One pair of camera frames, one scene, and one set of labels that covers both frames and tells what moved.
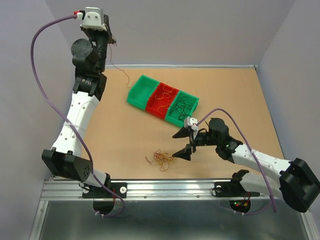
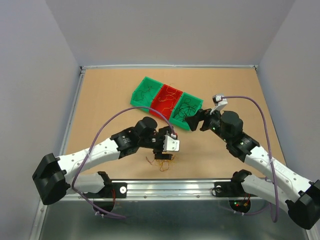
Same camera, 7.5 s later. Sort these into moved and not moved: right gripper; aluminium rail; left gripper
Moved: left gripper; right gripper
Not moved: aluminium rail
